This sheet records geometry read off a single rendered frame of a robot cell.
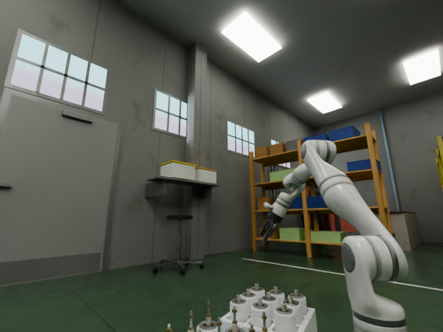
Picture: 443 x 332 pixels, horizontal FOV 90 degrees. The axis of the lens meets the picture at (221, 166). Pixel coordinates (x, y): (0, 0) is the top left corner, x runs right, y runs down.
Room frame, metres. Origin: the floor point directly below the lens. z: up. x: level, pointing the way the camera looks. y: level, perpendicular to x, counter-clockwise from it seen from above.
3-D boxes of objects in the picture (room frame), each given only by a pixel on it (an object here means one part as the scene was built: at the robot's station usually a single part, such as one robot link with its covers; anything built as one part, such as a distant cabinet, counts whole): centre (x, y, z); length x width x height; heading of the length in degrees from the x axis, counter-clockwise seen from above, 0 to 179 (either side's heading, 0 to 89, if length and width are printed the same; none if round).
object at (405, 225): (5.86, -4.40, 0.40); 2.30 x 0.74 x 0.80; 134
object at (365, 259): (0.51, -0.32, 0.54); 0.09 x 0.09 x 0.17; 86
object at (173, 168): (3.47, 0.70, 1.39); 0.46 x 0.38 x 0.26; 134
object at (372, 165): (4.35, -1.73, 1.13); 2.45 x 0.69 x 2.26; 44
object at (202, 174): (3.82, 0.34, 1.38); 0.42 x 0.35 x 0.24; 134
